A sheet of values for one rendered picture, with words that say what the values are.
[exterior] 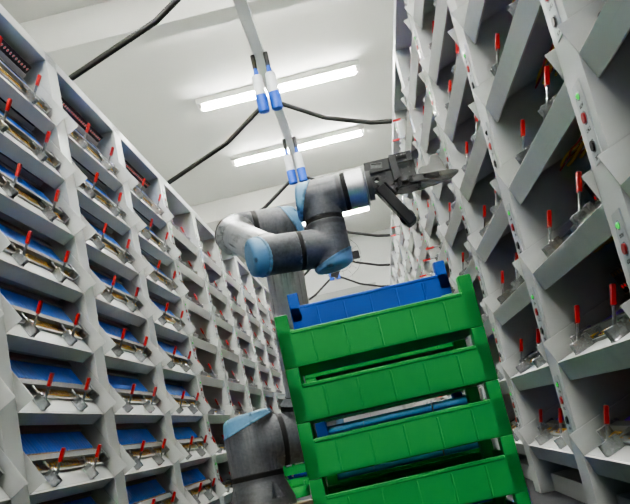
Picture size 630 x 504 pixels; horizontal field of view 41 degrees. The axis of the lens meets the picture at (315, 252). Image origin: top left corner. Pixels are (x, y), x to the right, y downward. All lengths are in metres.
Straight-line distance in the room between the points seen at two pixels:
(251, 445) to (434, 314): 1.23
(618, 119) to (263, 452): 1.50
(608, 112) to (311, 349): 0.53
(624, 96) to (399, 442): 0.58
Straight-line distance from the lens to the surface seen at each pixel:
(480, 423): 1.24
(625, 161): 1.21
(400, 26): 3.36
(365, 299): 1.55
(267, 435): 2.40
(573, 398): 1.86
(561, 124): 1.44
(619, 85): 1.25
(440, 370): 1.24
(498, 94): 1.84
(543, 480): 2.56
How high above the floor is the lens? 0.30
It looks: 12 degrees up
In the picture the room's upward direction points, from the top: 13 degrees counter-clockwise
